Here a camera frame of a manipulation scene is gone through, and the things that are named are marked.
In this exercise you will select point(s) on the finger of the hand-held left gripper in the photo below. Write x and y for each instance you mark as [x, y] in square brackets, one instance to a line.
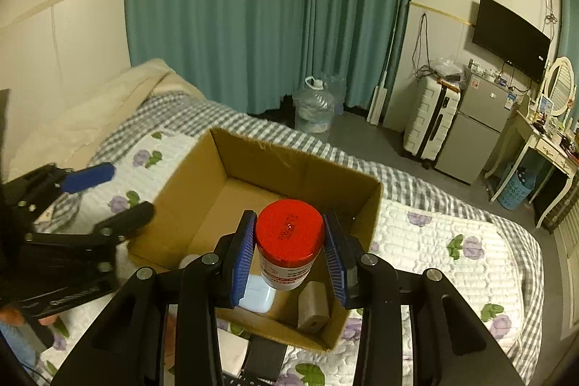
[88, 178]
[124, 221]

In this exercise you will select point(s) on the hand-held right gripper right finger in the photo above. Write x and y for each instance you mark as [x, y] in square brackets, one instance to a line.
[334, 266]

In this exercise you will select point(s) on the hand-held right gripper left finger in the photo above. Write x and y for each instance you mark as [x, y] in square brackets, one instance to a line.
[241, 264]

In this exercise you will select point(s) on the red lid white jar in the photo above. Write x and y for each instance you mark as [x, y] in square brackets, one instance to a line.
[289, 232]

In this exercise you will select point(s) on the brown cardboard box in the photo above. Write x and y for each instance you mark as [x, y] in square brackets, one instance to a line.
[212, 196]

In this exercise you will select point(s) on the person's left hand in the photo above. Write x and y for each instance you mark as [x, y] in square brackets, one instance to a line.
[18, 317]

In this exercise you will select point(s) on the white earbuds case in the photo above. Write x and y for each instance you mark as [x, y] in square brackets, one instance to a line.
[260, 298]

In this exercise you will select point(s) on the grey power adapter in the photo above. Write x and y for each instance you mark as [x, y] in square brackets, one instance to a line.
[314, 307]

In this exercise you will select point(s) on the cream blanket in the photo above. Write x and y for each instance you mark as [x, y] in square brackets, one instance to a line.
[113, 105]

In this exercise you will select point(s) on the black phone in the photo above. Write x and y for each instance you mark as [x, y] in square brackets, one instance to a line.
[267, 356]

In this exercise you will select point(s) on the bed with floral quilt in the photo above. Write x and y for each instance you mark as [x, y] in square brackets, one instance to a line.
[434, 241]

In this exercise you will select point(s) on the clear water jug white cap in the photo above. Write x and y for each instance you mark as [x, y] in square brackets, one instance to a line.
[314, 110]

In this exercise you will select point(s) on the white suitcase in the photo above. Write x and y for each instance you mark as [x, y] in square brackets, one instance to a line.
[429, 119]

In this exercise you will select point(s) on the white poles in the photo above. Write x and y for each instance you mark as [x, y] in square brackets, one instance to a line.
[384, 87]

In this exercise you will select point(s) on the blue waste basket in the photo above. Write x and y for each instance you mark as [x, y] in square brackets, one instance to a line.
[515, 187]

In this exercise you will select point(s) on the silver fridge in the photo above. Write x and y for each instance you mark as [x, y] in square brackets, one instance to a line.
[479, 123]

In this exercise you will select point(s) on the clear plastic bag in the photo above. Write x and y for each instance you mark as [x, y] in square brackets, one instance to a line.
[445, 67]

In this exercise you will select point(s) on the green curtain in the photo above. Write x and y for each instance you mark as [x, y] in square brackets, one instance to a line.
[253, 6]

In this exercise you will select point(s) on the white vanity desk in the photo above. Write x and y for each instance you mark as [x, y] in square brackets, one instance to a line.
[549, 153]

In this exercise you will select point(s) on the cluster of small bottles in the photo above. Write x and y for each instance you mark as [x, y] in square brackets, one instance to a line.
[491, 75]

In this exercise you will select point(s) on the white oval mirror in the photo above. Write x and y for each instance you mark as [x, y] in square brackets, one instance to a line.
[561, 85]

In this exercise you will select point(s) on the black wall television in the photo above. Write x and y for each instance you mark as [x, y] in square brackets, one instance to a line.
[511, 35]

